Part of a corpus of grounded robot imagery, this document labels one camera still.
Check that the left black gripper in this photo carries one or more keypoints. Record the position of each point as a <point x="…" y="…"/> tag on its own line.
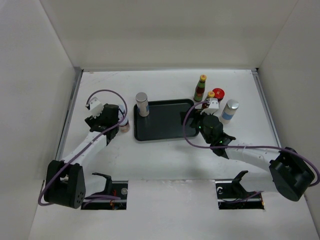
<point x="93" y="121"/>

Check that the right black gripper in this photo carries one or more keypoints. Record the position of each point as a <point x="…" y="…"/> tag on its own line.
<point x="193" y="124"/>

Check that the small brown spice jar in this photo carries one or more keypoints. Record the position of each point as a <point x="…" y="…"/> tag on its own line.
<point x="124" y="126"/>

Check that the white salt shaker silver lid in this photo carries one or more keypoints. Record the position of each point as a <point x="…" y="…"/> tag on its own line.
<point x="229" y="111"/>

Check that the green-label sauce bottle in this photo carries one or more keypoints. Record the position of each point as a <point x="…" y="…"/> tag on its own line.
<point x="210" y="95"/>
<point x="200" y="88"/>

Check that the white peppercorn shaker blue label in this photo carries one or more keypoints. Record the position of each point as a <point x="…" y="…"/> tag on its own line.
<point x="142" y="104"/>

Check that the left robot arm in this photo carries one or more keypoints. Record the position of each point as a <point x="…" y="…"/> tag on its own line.
<point x="72" y="180"/>

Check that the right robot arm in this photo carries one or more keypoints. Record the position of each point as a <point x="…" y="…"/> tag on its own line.
<point x="290" y="174"/>

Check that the red-lid chili sauce jar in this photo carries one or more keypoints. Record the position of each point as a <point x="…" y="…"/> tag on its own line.
<point x="219" y="94"/>

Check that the black plastic tray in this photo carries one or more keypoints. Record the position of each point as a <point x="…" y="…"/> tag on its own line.
<point x="165" y="120"/>

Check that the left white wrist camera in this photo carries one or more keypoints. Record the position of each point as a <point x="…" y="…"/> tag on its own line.
<point x="95" y="107"/>

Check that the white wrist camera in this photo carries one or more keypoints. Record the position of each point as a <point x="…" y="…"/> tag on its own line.
<point x="213" y="107"/>
<point x="95" y="107"/>

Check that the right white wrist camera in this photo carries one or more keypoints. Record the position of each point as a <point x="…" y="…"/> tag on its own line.
<point x="213" y="107"/>

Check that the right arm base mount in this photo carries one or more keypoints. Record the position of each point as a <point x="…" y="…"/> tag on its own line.
<point x="231" y="195"/>

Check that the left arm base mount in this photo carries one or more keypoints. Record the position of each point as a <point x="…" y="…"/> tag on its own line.
<point x="103" y="193"/>

